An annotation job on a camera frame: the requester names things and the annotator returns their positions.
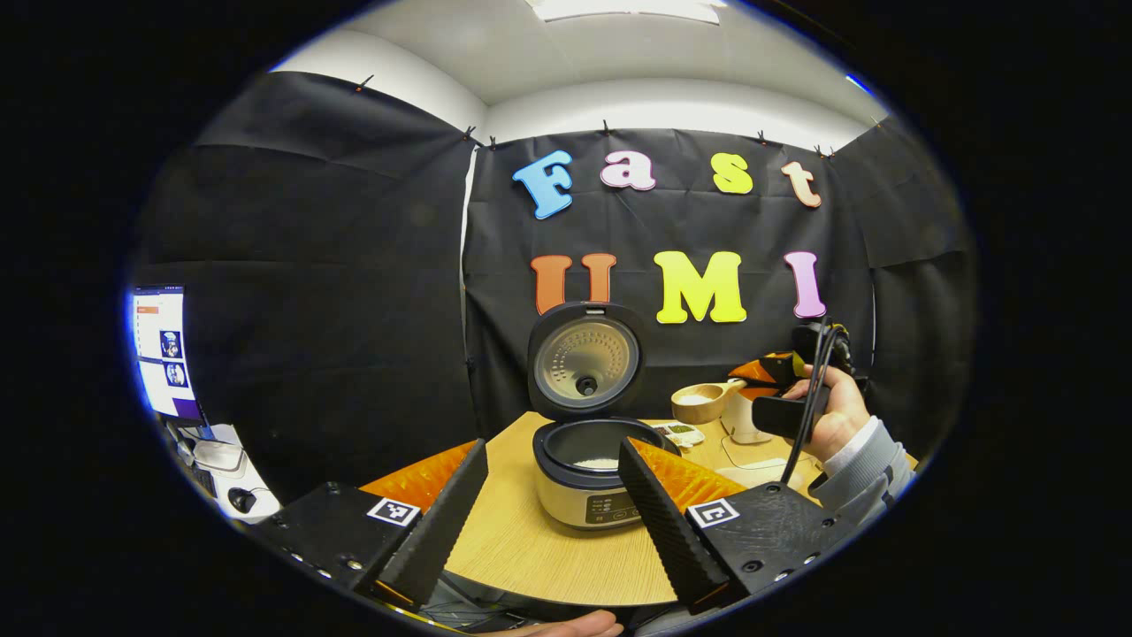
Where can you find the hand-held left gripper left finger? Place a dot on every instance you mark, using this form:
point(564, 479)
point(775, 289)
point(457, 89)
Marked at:
point(433, 540)

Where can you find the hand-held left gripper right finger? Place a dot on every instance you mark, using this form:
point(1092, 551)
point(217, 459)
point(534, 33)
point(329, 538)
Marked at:
point(672, 540)

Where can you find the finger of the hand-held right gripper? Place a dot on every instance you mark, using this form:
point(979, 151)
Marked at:
point(765, 370)

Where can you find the spoonful of white rice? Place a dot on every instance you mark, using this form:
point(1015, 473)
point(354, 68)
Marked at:
point(695, 398)

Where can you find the wooden spoon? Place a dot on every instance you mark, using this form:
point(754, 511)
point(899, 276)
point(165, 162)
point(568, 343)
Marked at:
point(699, 409)

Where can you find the white rice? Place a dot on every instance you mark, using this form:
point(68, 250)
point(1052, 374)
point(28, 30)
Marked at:
point(597, 462)

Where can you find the dark grey rice cooker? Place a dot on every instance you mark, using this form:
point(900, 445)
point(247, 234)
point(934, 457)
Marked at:
point(585, 363)

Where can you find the white toaster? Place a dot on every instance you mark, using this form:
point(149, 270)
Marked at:
point(741, 426)

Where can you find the white divided bean dish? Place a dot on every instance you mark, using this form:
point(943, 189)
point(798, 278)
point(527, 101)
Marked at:
point(679, 433)

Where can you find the black computer mouse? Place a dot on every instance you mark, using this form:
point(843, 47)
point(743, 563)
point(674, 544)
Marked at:
point(241, 500)

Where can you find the white desk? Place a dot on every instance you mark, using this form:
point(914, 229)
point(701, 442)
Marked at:
point(221, 456)

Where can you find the black backdrop cloth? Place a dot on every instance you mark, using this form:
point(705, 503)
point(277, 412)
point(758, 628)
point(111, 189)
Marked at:
point(336, 265)

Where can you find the computer monitor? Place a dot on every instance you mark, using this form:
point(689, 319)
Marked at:
point(164, 354)

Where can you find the ceiling light panel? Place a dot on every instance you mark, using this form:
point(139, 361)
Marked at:
point(628, 9)

